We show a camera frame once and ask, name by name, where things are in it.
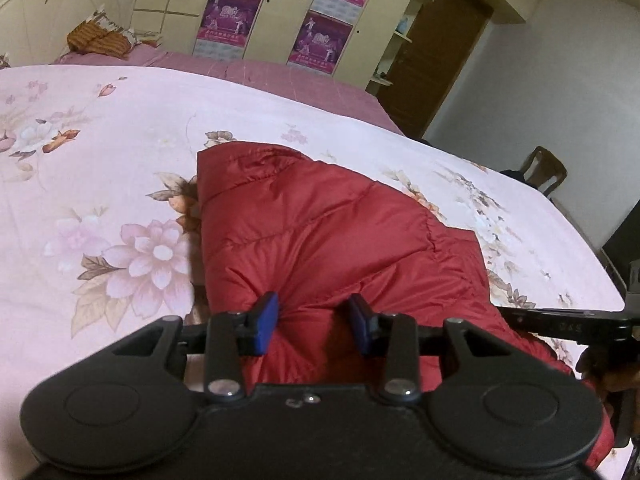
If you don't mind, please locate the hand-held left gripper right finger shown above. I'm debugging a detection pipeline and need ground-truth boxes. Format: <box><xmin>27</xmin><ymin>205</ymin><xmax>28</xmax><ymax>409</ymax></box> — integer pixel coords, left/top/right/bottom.
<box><xmin>348</xmin><ymin>293</ymin><xmax>517</xmax><ymax>404</ymax></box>

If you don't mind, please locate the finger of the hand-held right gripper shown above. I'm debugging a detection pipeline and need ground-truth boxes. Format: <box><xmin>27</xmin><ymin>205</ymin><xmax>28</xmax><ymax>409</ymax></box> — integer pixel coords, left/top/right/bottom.
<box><xmin>499</xmin><ymin>307</ymin><xmax>634</xmax><ymax>347</ymax></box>

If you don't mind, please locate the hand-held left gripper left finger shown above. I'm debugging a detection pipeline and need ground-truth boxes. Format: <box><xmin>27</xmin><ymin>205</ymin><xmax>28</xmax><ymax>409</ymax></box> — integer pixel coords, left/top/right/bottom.
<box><xmin>106</xmin><ymin>291</ymin><xmax>279</xmax><ymax>404</ymax></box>

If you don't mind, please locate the red down jacket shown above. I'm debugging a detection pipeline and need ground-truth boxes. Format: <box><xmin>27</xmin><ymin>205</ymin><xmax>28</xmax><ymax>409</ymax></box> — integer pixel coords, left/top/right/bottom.
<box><xmin>192</xmin><ymin>142</ymin><xmax>617</xmax><ymax>471</ymax></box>

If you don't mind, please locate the dark furniture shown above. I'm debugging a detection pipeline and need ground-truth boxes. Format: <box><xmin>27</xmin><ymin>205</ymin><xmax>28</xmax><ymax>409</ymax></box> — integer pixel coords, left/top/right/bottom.
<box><xmin>599</xmin><ymin>199</ymin><xmax>640</xmax><ymax>283</ymax></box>

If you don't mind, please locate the wooden chair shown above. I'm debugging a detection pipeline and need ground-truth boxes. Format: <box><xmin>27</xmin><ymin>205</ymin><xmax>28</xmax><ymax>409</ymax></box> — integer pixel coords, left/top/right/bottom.
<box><xmin>516</xmin><ymin>145</ymin><xmax>569</xmax><ymax>199</ymax></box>

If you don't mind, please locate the floral pink quilt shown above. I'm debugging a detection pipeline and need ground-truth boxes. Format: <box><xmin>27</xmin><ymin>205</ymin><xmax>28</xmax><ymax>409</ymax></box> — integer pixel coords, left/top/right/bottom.
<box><xmin>0</xmin><ymin>64</ymin><xmax>627</xmax><ymax>480</ymax></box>

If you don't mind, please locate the pink bed sheet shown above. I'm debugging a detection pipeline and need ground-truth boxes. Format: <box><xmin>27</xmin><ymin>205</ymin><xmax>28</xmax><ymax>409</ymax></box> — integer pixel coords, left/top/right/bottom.
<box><xmin>50</xmin><ymin>42</ymin><xmax>407</xmax><ymax>137</ymax></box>

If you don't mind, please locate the brown wooden door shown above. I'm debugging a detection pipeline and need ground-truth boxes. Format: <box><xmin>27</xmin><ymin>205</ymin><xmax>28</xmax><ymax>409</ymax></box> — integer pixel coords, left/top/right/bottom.
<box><xmin>374</xmin><ymin>0</ymin><xmax>494</xmax><ymax>140</ymax></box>

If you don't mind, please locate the brown knitted cloth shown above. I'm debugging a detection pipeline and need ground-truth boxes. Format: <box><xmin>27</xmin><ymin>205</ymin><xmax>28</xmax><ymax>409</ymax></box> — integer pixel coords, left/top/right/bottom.
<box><xmin>66</xmin><ymin>20</ymin><xmax>134</xmax><ymax>59</ymax></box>

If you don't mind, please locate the floral pillow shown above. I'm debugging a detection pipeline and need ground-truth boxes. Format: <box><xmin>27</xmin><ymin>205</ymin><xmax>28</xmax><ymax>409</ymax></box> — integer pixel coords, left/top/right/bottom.
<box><xmin>87</xmin><ymin>9</ymin><xmax>162</xmax><ymax>47</ymax></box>

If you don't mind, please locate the cream bed headboard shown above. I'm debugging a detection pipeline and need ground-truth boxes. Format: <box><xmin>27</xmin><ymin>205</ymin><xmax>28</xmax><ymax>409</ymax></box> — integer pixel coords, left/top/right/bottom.
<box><xmin>0</xmin><ymin>0</ymin><xmax>126</xmax><ymax>67</ymax></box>

